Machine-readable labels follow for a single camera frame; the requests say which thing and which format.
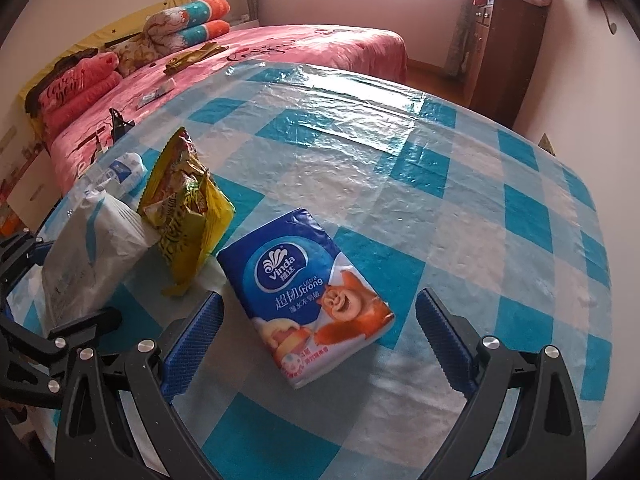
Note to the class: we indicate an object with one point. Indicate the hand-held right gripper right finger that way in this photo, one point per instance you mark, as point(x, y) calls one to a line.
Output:
point(442, 340)

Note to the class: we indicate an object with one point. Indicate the small grey white packet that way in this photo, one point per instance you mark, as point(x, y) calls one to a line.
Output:
point(156, 94)

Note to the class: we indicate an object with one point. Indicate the blue tissue pack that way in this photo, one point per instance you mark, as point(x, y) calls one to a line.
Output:
point(300, 285)

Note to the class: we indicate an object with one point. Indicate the brown cloth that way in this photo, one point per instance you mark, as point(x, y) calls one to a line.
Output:
point(195, 57)

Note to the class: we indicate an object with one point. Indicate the brown floral pillow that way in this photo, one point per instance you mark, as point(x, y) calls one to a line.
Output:
point(132, 57)

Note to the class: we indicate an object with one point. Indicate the white bedside cabinet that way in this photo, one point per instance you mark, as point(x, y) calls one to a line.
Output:
point(30, 190)

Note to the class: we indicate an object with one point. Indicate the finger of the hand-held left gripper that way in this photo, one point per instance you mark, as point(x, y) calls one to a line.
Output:
point(20, 255)
point(75, 332)

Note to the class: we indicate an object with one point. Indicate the pink folded quilt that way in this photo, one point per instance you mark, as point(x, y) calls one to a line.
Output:
point(75, 90)

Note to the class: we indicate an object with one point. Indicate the clear plastic water bottle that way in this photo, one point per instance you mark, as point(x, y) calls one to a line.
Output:
point(122, 170)

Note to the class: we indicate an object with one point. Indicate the yellow headboard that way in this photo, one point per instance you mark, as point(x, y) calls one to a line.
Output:
point(100, 30)

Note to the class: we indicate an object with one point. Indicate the brown wooden wardrobe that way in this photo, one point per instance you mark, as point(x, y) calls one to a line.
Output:
point(510, 60)

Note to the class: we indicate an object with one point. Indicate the patterned curtain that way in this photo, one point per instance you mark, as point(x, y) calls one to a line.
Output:
point(457, 35)

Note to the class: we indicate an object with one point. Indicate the orange teal rolled pillow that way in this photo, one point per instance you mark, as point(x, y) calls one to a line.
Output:
point(205, 10)
point(205, 32)

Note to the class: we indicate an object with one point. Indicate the yellow snack bag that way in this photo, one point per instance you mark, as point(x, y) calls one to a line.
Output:
point(185, 220)

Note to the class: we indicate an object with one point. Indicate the blue white checkered tablecloth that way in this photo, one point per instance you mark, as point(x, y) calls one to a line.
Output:
point(400, 185)

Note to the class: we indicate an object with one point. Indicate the floral folded quilt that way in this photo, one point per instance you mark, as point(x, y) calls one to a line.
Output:
point(165, 30)

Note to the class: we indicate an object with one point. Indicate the bed with pink bedspread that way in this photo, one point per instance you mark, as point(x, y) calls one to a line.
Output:
point(300, 45)

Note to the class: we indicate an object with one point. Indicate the white plastic packaging bag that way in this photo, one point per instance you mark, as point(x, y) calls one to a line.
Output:
point(90, 250)

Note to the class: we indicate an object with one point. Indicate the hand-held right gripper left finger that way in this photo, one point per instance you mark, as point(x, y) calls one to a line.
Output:
point(195, 340)

